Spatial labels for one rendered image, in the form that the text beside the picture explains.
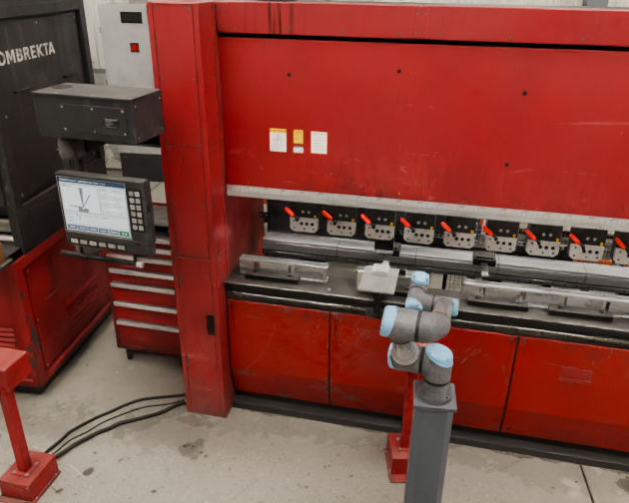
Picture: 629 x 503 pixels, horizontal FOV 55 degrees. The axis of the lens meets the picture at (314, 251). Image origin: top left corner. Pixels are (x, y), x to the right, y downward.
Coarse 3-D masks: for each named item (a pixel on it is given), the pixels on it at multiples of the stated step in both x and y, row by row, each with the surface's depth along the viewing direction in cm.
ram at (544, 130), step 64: (256, 64) 289; (320, 64) 282; (384, 64) 275; (448, 64) 269; (512, 64) 263; (576, 64) 258; (256, 128) 302; (320, 128) 295; (384, 128) 288; (448, 128) 281; (512, 128) 274; (576, 128) 268; (320, 192) 309; (384, 192) 301; (448, 192) 293; (512, 192) 286; (576, 192) 280
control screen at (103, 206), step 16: (64, 192) 274; (80, 192) 272; (96, 192) 269; (112, 192) 267; (64, 208) 278; (80, 208) 275; (96, 208) 273; (112, 208) 270; (80, 224) 279; (96, 224) 276; (112, 224) 274; (128, 224) 271
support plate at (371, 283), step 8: (368, 272) 316; (392, 272) 316; (360, 280) 307; (368, 280) 308; (376, 280) 308; (384, 280) 308; (392, 280) 308; (360, 288) 300; (368, 288) 300; (376, 288) 300; (384, 288) 300; (392, 288) 300
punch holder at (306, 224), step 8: (296, 208) 315; (304, 208) 314; (312, 208) 313; (320, 208) 320; (304, 216) 316; (312, 216) 315; (296, 224) 319; (304, 224) 318; (312, 224) 318; (312, 232) 319
